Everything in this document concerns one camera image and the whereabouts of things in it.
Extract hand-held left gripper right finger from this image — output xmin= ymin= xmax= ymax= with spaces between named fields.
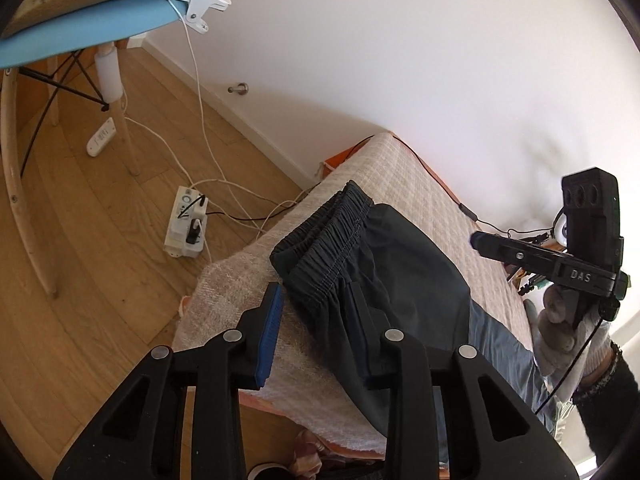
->
xmin=345 ymin=285 xmax=583 ymax=480

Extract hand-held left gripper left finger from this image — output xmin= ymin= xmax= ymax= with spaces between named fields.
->
xmin=52 ymin=282 xmax=286 ymax=480

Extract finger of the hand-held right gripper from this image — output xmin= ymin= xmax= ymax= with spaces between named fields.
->
xmin=470 ymin=231 xmax=556 ymax=273

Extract black pants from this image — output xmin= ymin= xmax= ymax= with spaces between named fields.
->
xmin=269 ymin=180 xmax=473 ymax=441

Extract person's right forearm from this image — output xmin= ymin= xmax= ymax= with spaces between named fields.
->
xmin=570 ymin=342 xmax=640 ymax=468

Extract person's right hand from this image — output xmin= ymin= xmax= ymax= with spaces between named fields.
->
xmin=530 ymin=285 xmax=613 ymax=376

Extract folded blue jeans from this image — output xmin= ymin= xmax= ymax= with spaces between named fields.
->
xmin=435 ymin=304 xmax=558 ymax=468

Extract pink crumpled cloth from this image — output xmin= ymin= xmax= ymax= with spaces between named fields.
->
xmin=292 ymin=427 xmax=346 ymax=480

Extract pink checked blanket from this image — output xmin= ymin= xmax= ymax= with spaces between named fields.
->
xmin=172 ymin=132 xmax=538 ymax=453

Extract white power strip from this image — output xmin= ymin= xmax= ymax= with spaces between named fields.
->
xmin=164 ymin=186 xmax=210 ymax=259

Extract dark object with white rim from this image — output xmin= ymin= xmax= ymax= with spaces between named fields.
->
xmin=247 ymin=462 xmax=291 ymax=480

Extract white remote control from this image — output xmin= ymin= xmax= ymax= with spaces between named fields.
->
xmin=86 ymin=117 xmax=117 ymax=157

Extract white cylindrical device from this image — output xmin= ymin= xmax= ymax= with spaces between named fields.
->
xmin=95 ymin=45 xmax=125 ymax=103

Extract blue chair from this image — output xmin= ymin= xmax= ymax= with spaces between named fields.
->
xmin=0 ymin=0 xmax=181 ymax=301

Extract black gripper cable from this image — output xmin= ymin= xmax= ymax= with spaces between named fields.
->
xmin=534 ymin=310 xmax=608 ymax=416

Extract white cable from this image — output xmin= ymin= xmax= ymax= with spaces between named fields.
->
xmin=182 ymin=15 xmax=281 ymax=241
xmin=124 ymin=116 xmax=201 ymax=196

